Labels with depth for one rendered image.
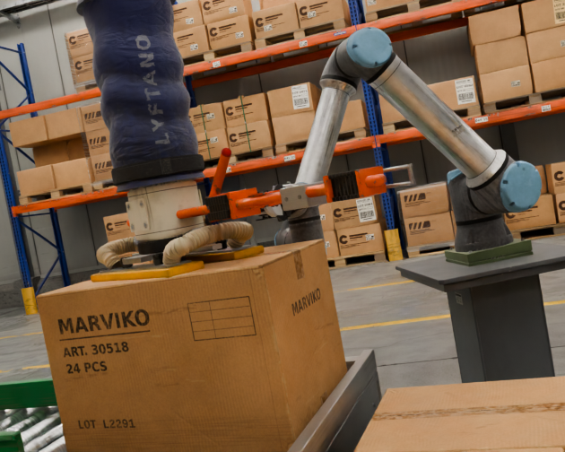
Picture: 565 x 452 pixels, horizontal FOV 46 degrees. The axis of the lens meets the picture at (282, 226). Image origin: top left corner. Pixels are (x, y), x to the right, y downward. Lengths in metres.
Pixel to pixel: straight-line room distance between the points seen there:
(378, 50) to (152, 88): 0.67
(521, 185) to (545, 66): 6.71
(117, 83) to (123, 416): 0.76
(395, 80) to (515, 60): 6.81
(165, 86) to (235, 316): 0.57
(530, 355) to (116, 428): 1.32
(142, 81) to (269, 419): 0.81
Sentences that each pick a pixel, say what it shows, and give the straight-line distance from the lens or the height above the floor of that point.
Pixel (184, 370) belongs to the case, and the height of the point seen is 0.74.
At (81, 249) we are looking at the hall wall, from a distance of 11.63.
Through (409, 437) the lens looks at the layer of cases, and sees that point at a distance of 1.46.
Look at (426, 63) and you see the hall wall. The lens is 10.02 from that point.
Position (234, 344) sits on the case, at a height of 0.79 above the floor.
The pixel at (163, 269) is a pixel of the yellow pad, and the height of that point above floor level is 0.97.
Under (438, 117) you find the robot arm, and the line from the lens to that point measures 2.00.
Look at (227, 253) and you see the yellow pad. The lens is 1.59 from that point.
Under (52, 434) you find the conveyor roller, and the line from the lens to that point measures 2.03.
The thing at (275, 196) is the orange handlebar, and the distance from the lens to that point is 1.33.
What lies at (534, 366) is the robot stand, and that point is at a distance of 2.33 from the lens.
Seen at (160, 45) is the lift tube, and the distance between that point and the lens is 1.63.
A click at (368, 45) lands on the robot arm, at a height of 1.45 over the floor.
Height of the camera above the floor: 1.08
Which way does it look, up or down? 3 degrees down
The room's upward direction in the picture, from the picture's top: 10 degrees counter-clockwise
